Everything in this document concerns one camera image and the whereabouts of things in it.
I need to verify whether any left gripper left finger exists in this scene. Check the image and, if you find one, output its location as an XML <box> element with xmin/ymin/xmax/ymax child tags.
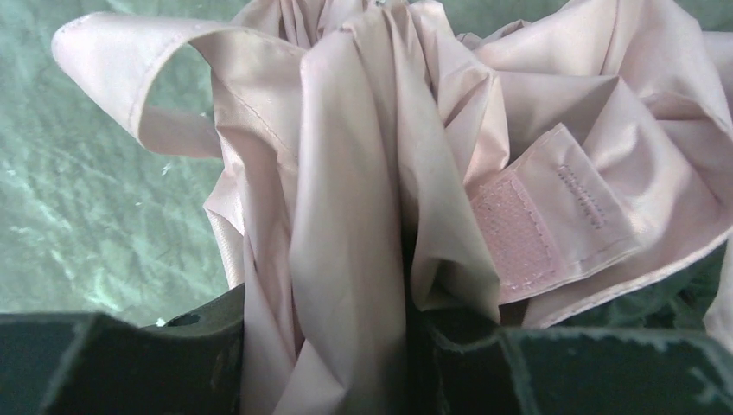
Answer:
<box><xmin>1</xmin><ymin>286</ymin><xmax>245</xmax><ymax>414</ymax></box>

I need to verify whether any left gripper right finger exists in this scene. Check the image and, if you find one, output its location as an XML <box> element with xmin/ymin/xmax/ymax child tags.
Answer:
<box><xmin>407</xmin><ymin>309</ymin><xmax>732</xmax><ymax>414</ymax></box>

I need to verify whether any pink and black folding umbrella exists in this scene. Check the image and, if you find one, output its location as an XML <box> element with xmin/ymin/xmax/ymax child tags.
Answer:
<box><xmin>52</xmin><ymin>1</ymin><xmax>732</xmax><ymax>414</ymax></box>

